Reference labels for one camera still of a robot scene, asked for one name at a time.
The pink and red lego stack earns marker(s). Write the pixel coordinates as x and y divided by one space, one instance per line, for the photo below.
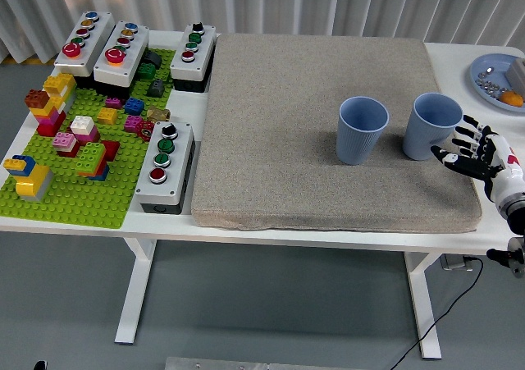
65 140

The tall multicolour lego tower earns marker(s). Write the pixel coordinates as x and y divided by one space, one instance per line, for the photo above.
51 117

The blue ribbed cup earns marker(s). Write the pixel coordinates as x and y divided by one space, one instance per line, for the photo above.
426 140
357 144

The grey sloped lego brick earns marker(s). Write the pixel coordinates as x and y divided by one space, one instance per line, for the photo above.
156 88

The blue lego brick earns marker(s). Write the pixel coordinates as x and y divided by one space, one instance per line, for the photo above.
134 106

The yellow blue grey lego figure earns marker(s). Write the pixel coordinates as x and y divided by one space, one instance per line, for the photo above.
35 179

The dark green lego brick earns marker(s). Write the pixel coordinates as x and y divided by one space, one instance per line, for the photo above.
147 71

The small magenta lego brick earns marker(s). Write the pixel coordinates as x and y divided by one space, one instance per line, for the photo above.
114 102

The yellow lego brick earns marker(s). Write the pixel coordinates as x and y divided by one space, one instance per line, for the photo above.
107 116

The grey power box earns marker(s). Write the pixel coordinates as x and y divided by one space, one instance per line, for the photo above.
453 263

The grey metal block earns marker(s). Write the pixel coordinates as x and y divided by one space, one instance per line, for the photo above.
517 70

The white four-button control box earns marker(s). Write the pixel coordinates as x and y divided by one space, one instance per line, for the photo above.
180 152
205 42

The pink magenta lego brick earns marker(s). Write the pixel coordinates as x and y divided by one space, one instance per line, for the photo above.
133 124

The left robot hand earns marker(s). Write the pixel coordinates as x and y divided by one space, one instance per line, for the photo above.
40 366

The small orange fruit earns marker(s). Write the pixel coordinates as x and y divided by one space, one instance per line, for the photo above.
512 98

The white and magenta lego stack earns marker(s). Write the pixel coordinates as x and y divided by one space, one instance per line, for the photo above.
82 124

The light blue plate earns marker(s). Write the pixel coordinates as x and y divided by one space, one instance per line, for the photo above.
498 60

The white table leg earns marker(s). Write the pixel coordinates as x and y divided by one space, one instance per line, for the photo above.
424 304
135 288

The green red blue lego stack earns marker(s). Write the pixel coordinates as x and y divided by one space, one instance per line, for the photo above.
90 156

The dark grey curved lego brick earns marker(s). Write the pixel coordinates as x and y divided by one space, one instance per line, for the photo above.
153 58

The white five-button control box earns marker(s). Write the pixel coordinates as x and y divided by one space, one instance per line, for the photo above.
137 42
100 29

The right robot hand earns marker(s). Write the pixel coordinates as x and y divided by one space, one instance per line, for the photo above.
502 177

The green lego baseplate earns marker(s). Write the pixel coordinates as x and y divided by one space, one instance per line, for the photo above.
82 206

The grey-brown mat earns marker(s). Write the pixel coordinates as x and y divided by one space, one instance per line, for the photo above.
279 140

